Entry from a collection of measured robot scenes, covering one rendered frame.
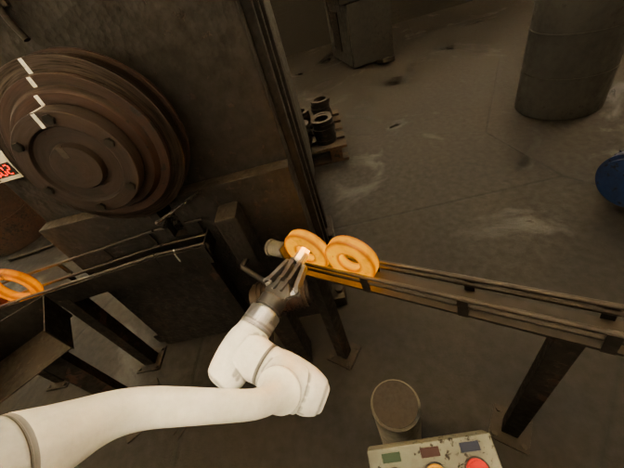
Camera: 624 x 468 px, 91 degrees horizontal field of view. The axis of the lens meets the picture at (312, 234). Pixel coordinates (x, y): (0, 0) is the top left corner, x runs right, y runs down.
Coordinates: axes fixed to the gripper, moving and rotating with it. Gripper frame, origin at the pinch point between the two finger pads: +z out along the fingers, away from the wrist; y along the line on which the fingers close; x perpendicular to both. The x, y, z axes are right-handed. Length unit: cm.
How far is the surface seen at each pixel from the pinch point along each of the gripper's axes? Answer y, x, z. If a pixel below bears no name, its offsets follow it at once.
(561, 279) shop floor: 76, -77, 68
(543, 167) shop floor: 63, -86, 160
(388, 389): 32.9, -17.4, -21.6
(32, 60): -46, 63, -8
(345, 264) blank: 13.4, -1.8, 1.4
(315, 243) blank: 5.2, 4.9, 1.2
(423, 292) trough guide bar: 36.3, 0.3, -1.7
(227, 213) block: -29.3, 8.5, 2.1
